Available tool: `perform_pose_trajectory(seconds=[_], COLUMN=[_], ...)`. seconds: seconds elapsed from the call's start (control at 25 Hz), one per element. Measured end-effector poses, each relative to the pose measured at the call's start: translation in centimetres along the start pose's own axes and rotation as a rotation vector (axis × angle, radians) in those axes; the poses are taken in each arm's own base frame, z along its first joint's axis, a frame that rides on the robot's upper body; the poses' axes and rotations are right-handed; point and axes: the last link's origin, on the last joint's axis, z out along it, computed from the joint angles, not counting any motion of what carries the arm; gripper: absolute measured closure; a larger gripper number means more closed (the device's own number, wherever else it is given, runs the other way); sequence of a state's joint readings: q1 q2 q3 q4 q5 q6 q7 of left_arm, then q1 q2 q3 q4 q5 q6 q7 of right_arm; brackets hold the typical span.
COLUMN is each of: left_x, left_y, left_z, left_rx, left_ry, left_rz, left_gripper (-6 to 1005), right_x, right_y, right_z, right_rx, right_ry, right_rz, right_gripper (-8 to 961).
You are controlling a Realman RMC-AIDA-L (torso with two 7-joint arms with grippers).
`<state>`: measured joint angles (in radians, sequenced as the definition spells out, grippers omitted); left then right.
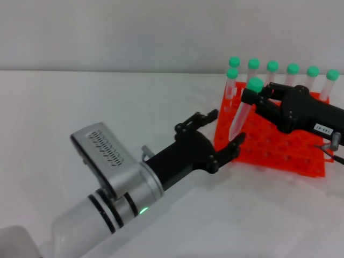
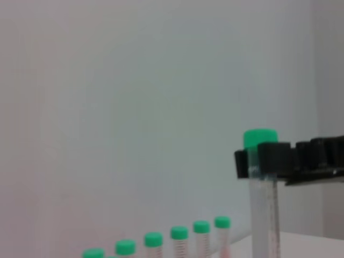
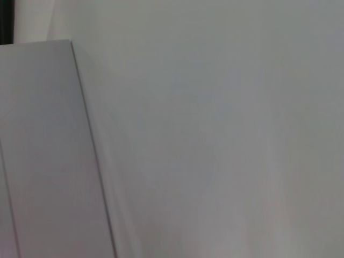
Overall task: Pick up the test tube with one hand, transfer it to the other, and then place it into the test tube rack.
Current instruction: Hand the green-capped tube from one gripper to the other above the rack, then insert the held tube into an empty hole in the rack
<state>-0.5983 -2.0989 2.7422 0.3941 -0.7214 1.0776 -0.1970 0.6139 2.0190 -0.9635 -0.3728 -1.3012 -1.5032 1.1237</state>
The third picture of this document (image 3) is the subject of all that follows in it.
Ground black vertical frame bar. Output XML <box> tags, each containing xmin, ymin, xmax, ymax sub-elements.
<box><xmin>0</xmin><ymin>0</ymin><xmax>15</xmax><ymax>46</ymax></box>

